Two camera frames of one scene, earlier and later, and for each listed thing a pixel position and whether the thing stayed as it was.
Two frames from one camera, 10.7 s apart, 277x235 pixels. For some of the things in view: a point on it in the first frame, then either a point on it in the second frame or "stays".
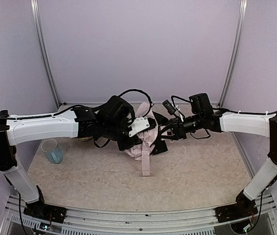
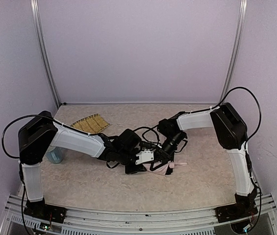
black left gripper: x=129 y=143 to x=133 y=168
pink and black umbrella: x=150 y=144 to x=162 y=170
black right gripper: x=175 y=129 to x=164 y=155
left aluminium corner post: x=37 y=23 stays
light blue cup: x=53 y=152 stays
